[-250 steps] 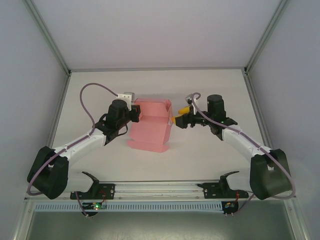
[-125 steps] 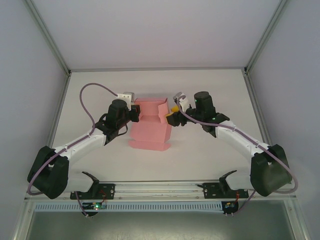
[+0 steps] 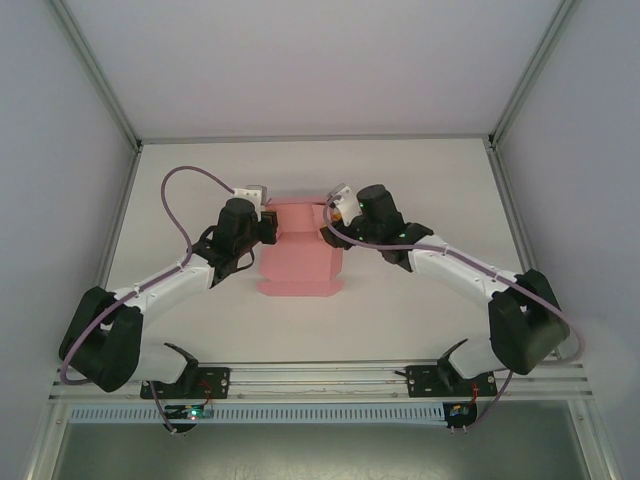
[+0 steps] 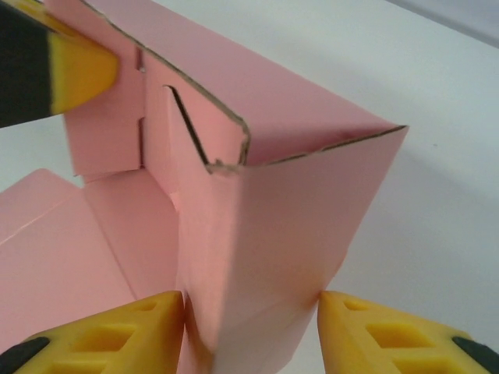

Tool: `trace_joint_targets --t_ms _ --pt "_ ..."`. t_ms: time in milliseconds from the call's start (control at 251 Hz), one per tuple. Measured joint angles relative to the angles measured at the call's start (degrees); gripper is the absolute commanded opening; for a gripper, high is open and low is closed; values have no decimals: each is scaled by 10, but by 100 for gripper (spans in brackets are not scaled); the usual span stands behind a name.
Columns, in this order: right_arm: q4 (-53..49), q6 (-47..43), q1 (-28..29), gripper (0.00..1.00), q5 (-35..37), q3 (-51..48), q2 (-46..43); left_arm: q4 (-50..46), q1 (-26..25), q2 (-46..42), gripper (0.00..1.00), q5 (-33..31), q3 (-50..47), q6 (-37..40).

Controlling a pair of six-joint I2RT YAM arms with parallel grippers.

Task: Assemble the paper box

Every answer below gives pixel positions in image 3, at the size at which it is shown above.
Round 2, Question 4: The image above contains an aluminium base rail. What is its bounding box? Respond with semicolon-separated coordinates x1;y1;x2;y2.
48;362;596;402

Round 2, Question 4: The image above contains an aluminium frame post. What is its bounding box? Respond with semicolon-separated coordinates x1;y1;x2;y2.
48;0;145;152
487;0;581;151

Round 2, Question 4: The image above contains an aluminium side frame rail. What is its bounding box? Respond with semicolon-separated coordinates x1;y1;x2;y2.
27;144;144;480
485;142;619;480

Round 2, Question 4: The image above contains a circuit board with green light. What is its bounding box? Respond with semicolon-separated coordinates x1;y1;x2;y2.
166;404;215;422

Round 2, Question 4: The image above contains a pink paper box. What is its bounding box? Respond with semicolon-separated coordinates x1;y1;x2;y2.
256;196;345;300

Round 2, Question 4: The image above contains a white slotted cable duct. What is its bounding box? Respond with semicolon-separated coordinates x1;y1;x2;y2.
67;402;447;427

